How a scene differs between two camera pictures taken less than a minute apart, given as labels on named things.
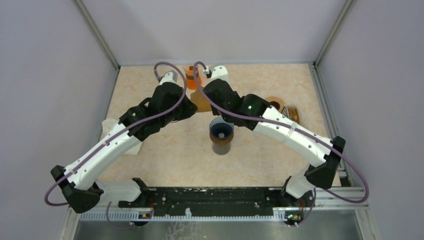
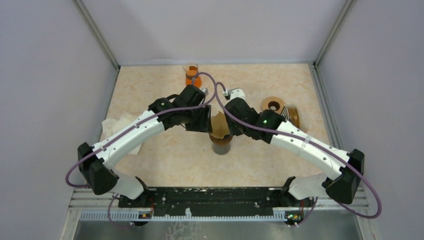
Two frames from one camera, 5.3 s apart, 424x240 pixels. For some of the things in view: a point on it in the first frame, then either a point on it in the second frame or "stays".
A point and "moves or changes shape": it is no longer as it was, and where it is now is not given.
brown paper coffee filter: (203, 104) moves or changes shape
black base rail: (177, 201) stays
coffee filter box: (291, 113) stays
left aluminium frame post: (97, 32) stays
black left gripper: (190, 109) -> (205, 124)
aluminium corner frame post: (347, 9) stays
